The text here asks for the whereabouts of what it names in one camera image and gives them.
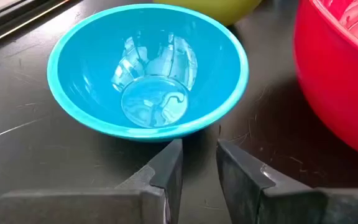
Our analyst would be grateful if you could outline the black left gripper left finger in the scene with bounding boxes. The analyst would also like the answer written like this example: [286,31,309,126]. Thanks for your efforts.
[0,138,183,224]

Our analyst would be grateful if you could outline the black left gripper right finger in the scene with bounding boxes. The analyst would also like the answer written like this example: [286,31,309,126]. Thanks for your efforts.
[215,139,358,224]

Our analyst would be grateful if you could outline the blue plastic bowl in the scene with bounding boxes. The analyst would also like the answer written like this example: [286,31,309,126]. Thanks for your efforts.
[47,3,250,143]

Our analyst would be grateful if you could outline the yellow plastic bowl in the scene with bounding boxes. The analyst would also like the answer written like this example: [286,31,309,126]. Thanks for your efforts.
[152,0,263,26]

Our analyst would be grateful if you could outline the nested rainbow bowls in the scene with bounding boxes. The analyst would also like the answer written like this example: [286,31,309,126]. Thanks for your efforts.
[293,0,358,164]

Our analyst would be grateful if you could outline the black metal table frame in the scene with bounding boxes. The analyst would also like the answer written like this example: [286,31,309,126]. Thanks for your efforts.
[0,0,71,50]

